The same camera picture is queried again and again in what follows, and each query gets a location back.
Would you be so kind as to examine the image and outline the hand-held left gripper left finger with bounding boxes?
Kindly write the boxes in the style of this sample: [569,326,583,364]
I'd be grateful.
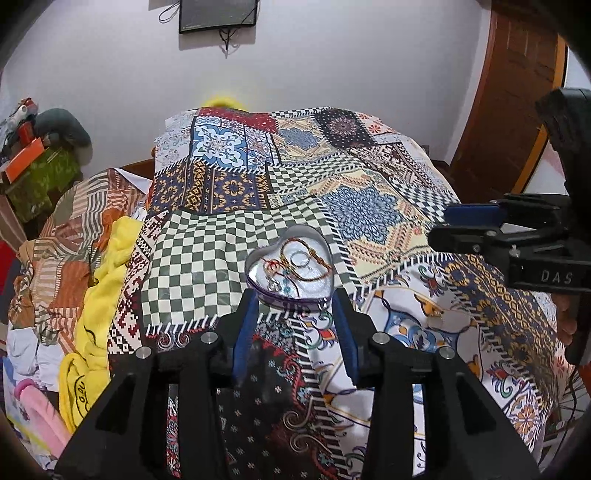
[55,293,259,480]

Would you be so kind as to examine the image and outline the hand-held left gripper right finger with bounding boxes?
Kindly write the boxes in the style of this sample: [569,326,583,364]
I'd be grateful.
[332,288,542,480]

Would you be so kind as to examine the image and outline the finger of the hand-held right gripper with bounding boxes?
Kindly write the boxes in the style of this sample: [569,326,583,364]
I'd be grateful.
[427,223,514,260]
[444,194,570,228]

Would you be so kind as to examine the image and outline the heart-shaped metal tin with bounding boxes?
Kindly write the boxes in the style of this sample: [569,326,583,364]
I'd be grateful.
[245,226,334,315]

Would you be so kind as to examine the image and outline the red beaded bracelet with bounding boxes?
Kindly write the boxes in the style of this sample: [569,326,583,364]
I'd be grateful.
[257,256,296,296]

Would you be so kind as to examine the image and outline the gold chain necklace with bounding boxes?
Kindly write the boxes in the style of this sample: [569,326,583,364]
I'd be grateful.
[276,234,334,283]

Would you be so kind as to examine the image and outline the person's right hand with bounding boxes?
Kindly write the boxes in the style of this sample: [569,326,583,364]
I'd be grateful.
[553,292,578,343]

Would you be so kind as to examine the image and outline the wooden door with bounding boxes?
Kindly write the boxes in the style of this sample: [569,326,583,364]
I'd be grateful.
[450,9,570,195]

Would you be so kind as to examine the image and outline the yellow towel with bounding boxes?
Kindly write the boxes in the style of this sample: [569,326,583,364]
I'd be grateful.
[58,216,145,435]

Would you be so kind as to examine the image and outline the patchwork printed blanket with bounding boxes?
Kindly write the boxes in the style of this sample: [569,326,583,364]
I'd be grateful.
[106,106,583,480]

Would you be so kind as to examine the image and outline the striped orange cloth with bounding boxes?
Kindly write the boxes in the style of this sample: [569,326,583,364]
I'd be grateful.
[9,168,149,348]

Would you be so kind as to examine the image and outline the pink padded item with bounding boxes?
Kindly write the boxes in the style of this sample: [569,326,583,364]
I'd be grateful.
[14,378,73,456]

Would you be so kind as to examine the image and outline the white cloth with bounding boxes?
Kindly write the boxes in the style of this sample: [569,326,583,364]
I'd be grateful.
[7,323,62,394]

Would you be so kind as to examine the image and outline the yellow round object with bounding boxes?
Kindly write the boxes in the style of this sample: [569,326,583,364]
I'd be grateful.
[202,94,251,112]

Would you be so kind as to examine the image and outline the red box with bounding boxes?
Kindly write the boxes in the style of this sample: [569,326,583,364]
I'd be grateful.
[0,240,22,283]

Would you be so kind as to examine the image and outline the green patterned box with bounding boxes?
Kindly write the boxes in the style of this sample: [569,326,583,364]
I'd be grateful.
[4,148,82,223]

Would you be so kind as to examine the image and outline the grey pillow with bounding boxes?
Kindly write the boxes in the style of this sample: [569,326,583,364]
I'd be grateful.
[34,108,92,149]

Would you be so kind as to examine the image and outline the orange box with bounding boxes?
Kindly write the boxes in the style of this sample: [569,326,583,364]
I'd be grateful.
[4,137,47,184]

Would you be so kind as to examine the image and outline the pile of clutter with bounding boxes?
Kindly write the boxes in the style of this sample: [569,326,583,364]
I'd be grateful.
[0,97,38,140]

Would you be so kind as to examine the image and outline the small black monitor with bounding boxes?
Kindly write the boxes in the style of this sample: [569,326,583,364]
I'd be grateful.
[178,0,259,35]

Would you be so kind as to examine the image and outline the gold pendant necklace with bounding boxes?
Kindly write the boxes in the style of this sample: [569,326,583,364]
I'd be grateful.
[401,295,452,325]

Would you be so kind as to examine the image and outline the black monitor cable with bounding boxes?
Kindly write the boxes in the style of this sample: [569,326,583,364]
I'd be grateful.
[219,28,242,59]
[159,0,184,25]

